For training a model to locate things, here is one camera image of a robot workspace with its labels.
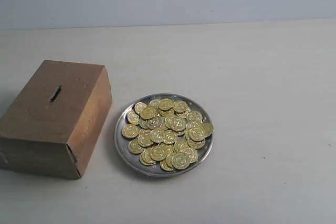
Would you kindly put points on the gold coin right edge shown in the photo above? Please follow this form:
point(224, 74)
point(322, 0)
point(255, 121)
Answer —
point(208, 129)

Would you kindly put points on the gold coin upper right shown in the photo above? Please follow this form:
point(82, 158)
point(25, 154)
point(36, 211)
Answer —
point(194, 115)

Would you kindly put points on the gold coin left edge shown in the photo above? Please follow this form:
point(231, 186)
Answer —
point(130, 131)

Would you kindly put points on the gold coin front of pile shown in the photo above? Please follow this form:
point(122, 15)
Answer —
point(180, 161)

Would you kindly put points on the gold coin edge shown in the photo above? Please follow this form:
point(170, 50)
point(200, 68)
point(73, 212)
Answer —
point(130, 131)
point(208, 129)

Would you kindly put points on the gold coin top right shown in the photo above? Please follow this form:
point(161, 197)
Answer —
point(179, 106)

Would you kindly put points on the gold coin centre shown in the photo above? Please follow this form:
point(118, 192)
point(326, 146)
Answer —
point(157, 135)

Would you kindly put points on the gold coin right middle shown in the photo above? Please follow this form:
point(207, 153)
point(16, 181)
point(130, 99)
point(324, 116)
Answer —
point(197, 134)

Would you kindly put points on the round silver metal plate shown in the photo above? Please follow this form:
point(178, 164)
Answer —
point(132, 160)

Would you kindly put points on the gold coin top of pile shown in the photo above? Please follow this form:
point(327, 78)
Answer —
point(165, 104)

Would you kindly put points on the gold coin lower left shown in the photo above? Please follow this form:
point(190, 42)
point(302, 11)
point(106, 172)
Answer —
point(135, 148)

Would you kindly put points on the brown cardboard slotted box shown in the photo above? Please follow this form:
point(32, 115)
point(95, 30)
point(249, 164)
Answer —
point(52, 126)

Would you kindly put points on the gold coin upper left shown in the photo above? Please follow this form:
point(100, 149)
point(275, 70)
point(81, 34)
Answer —
point(139, 106)

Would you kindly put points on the gold coin of pile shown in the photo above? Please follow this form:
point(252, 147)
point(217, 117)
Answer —
point(180, 161)
point(165, 104)

